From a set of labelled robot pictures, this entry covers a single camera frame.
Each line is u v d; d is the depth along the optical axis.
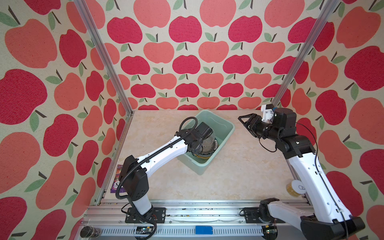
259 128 0.58
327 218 0.37
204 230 0.69
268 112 0.61
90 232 0.62
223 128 0.94
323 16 0.72
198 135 0.61
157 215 0.75
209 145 0.96
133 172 0.44
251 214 0.74
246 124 0.60
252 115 0.60
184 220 0.74
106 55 0.88
